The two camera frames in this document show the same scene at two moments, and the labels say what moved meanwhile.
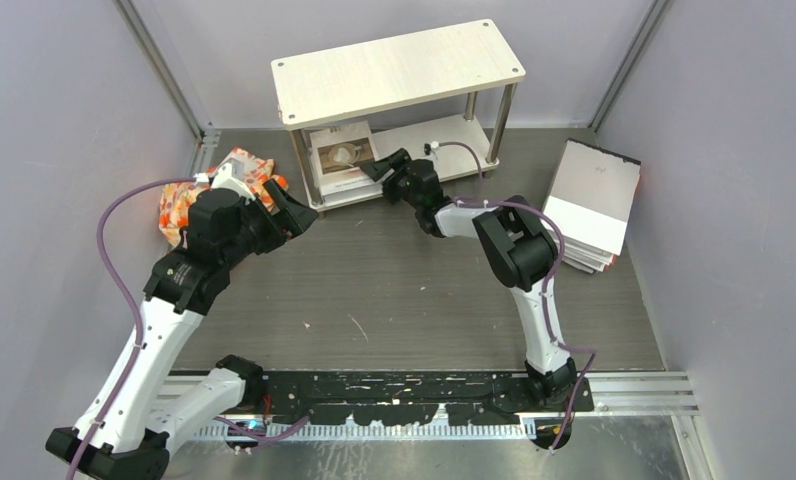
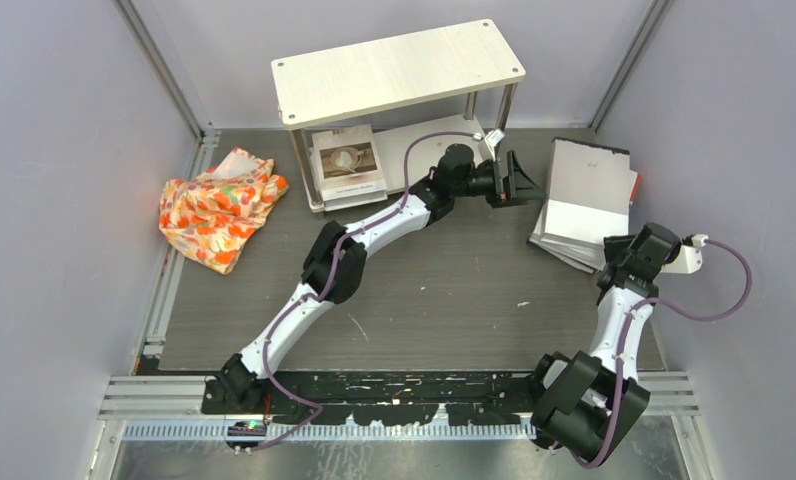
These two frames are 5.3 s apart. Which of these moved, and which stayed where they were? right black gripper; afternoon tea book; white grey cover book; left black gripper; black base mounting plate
Moved: right black gripper; white grey cover book; left black gripper
Stayed: afternoon tea book; black base mounting plate
